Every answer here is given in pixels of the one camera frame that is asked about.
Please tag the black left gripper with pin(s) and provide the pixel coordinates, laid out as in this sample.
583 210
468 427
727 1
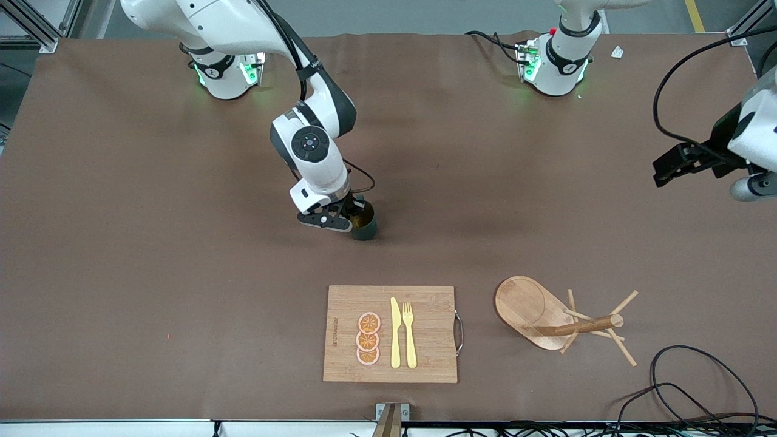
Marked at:
711 153

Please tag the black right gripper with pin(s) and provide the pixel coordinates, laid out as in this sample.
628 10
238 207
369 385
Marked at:
351 206

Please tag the dark green ribbed cup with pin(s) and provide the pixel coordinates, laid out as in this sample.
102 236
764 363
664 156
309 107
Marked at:
365 227

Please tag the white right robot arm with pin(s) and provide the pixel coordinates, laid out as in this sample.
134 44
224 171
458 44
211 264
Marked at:
315 164

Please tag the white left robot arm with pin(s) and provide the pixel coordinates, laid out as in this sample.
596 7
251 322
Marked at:
558 67

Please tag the wooden cup rack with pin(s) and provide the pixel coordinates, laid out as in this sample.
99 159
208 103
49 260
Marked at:
516 306

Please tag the toy orange slice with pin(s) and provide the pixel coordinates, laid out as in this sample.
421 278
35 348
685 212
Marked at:
369 322

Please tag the white paper scrap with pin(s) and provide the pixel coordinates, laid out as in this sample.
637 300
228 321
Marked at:
617 52

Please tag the yellow plastic knife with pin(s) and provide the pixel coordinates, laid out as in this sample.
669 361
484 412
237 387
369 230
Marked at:
396 340

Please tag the bamboo cutting board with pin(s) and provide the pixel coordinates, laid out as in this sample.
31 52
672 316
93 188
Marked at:
425 334

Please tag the yellow plastic fork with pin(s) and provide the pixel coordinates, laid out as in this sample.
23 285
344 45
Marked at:
410 346

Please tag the brown table mat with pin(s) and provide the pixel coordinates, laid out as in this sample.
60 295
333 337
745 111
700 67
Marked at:
182 273

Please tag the brown bar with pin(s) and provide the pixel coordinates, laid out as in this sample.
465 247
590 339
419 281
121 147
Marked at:
388 422

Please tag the aluminium frame profile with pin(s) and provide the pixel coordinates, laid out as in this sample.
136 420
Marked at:
749 24
36 27

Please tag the grey metal bracket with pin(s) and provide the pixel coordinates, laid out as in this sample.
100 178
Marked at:
405 411

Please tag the white table edge rail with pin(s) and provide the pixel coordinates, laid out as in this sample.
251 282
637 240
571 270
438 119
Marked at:
121 429

